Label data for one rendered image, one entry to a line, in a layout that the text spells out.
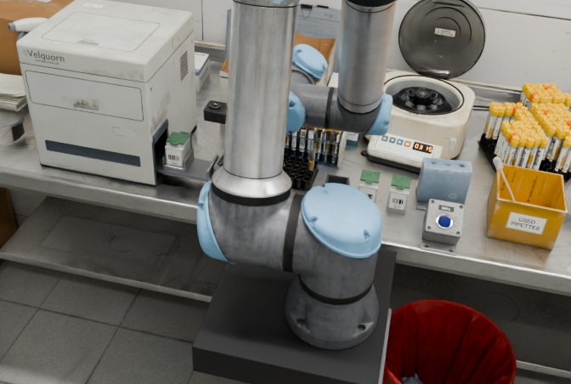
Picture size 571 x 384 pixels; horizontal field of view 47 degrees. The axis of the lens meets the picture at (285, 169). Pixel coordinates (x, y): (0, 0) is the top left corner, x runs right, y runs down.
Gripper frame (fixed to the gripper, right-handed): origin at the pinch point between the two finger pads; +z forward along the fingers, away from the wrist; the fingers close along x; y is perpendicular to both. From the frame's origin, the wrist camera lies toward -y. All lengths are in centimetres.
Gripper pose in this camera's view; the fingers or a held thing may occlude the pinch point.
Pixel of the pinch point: (214, 167)
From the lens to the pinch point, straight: 141.3
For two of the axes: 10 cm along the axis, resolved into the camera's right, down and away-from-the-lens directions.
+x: 2.3, -5.5, 8.0
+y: 8.2, 5.5, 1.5
